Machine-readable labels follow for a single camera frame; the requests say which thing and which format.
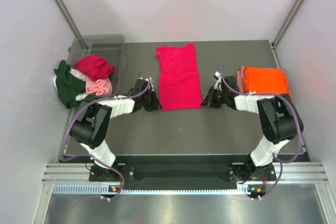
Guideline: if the light pink t shirt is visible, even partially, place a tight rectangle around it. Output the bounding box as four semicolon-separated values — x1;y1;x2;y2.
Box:
86;78;113;96

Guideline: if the magenta t shirt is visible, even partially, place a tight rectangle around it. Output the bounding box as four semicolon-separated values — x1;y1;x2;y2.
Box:
155;44;202;111

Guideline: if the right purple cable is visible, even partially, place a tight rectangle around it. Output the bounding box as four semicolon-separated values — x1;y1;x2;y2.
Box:
219;62;302;200

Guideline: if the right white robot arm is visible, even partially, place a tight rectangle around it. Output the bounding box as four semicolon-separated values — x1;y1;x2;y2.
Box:
201;72;304;184

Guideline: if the purple cable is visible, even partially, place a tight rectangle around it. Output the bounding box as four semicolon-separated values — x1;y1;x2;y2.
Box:
59;70;154;200
219;62;302;200

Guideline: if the dark green t shirt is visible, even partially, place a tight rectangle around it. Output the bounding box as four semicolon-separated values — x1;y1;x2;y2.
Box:
54;60;86;109

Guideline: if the left aluminium frame post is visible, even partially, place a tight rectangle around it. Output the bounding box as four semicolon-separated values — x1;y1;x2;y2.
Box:
54;0;88;50

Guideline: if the right aluminium frame post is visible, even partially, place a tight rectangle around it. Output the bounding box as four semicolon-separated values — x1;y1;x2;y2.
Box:
271;0;305;50

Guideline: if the white t shirt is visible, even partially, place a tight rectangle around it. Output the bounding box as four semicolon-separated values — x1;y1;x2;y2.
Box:
53;68;89;101

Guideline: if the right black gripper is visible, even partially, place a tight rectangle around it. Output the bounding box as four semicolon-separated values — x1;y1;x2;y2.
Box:
201;86;228;109

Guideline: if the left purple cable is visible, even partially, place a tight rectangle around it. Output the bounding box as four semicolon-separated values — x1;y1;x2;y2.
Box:
59;70;154;200

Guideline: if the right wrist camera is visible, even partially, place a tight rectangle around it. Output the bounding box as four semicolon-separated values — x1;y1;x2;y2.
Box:
214;71;223;91

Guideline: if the aluminium frame post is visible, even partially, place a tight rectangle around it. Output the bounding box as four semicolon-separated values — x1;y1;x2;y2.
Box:
54;0;88;50
271;0;305;50

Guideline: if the red t shirt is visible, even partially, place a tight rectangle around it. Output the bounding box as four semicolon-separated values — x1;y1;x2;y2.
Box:
75;55;116;81

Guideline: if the grey plastic bin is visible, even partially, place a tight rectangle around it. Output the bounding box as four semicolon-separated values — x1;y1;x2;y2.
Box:
67;34;126;96

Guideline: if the salmon pink t shirt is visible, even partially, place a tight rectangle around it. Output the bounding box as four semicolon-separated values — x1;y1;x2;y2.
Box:
235;65;294;101

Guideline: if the slotted grey cable duct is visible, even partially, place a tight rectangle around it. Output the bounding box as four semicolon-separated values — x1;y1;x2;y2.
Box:
52;184;263;196

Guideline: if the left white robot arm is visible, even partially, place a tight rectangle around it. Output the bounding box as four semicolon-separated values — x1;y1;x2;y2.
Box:
70;78;162;181

